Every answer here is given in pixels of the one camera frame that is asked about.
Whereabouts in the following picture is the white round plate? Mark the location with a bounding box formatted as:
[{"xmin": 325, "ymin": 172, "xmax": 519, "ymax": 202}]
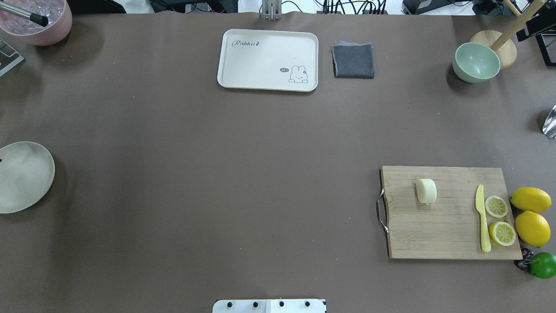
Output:
[{"xmin": 0, "ymin": 141, "xmax": 56, "ymax": 214}]

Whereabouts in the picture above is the cream rabbit tray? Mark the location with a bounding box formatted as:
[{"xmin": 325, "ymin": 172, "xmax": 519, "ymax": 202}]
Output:
[{"xmin": 217, "ymin": 29, "xmax": 318, "ymax": 92}]

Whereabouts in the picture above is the white bun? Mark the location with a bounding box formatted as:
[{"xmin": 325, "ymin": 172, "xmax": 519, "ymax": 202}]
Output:
[{"xmin": 415, "ymin": 179, "xmax": 437, "ymax": 205}]

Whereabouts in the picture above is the grey folded cloth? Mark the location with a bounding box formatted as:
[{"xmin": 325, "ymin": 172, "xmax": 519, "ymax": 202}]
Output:
[{"xmin": 331, "ymin": 42, "xmax": 375, "ymax": 79}]

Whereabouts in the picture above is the wooden cutting board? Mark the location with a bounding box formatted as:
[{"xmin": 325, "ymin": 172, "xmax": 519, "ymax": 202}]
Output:
[{"xmin": 377, "ymin": 166, "xmax": 522, "ymax": 260}]

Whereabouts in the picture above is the yellow plastic knife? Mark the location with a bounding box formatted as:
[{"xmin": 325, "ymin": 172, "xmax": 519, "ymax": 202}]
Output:
[{"xmin": 475, "ymin": 184, "xmax": 492, "ymax": 253}]

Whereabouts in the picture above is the mint green bowl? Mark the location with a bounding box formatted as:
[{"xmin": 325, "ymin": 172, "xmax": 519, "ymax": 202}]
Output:
[{"xmin": 452, "ymin": 42, "xmax": 501, "ymax": 83}]

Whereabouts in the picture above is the lemon half slice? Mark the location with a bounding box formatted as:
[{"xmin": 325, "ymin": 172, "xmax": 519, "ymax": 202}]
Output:
[
  {"xmin": 484, "ymin": 196, "xmax": 509, "ymax": 218},
  {"xmin": 488, "ymin": 221, "xmax": 517, "ymax": 247}
]

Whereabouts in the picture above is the wooden cup tree stand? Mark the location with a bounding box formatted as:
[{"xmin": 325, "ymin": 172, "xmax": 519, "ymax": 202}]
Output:
[{"xmin": 470, "ymin": 0, "xmax": 547, "ymax": 70}]

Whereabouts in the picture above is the yellow lemon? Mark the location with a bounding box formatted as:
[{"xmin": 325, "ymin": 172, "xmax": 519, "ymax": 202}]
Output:
[
  {"xmin": 509, "ymin": 187, "xmax": 552, "ymax": 213},
  {"xmin": 515, "ymin": 210, "xmax": 551, "ymax": 247}
]

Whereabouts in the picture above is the steel rod black tip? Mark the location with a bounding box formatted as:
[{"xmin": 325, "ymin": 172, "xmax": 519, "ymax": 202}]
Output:
[{"xmin": 0, "ymin": 1, "xmax": 49, "ymax": 27}]

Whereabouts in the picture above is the steel scoop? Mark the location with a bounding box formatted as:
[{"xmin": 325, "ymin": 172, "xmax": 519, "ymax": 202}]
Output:
[{"xmin": 541, "ymin": 105, "xmax": 556, "ymax": 139}]

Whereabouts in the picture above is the pink bowl with ice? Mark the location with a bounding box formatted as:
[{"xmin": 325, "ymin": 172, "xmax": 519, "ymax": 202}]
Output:
[{"xmin": 0, "ymin": 0, "xmax": 72, "ymax": 46}]

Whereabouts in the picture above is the green lime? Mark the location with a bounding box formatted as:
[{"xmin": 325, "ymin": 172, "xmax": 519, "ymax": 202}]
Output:
[{"xmin": 530, "ymin": 252, "xmax": 556, "ymax": 279}]

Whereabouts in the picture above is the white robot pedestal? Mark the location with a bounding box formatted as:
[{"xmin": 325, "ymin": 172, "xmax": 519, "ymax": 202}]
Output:
[{"xmin": 212, "ymin": 298, "xmax": 327, "ymax": 313}]

